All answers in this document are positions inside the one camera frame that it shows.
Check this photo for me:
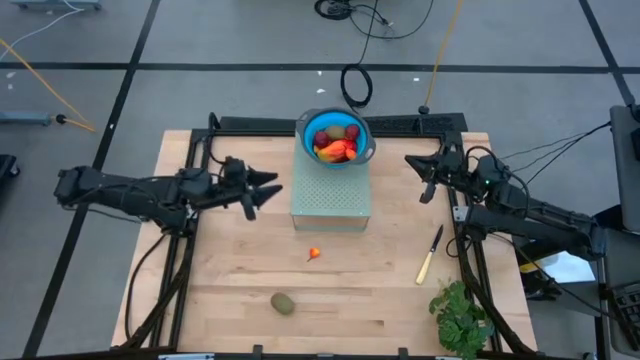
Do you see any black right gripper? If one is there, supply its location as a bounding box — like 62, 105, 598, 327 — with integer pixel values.
404, 142, 469, 205

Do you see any knife with wooden handle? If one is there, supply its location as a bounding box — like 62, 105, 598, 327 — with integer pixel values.
415, 224, 445, 286

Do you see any green plant in white pot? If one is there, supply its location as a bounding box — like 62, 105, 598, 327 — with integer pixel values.
428, 279, 496, 360

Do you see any yellow hanging cable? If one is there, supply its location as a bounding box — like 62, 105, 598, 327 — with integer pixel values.
418, 0, 466, 115
0, 38, 97, 134

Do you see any green perforated metal shelf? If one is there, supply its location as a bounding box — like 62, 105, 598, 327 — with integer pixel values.
290, 133, 373, 233

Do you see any black keyboard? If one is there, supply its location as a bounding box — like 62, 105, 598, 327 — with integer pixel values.
606, 280, 640, 342

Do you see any grey desk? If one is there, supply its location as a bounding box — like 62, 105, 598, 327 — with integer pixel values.
608, 103, 640, 234

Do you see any red yellow mango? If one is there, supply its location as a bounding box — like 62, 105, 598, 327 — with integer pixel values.
316, 139, 357, 164

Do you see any blue grey collapsible colander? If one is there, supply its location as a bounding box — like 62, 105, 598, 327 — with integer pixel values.
294, 107, 377, 170

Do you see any pale flat screen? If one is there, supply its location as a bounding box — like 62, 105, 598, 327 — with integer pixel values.
524, 249, 596, 284

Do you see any black coiled floor cable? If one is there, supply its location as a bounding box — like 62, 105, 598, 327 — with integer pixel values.
313, 0, 436, 110

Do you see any black chair base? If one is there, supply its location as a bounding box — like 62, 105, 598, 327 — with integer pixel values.
0, 153, 21, 179

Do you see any grey metal floor bar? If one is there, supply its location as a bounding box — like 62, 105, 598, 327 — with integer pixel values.
12, 0, 104, 11
0, 110, 54, 126

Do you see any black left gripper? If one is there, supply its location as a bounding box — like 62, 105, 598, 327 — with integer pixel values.
219, 155, 284, 222

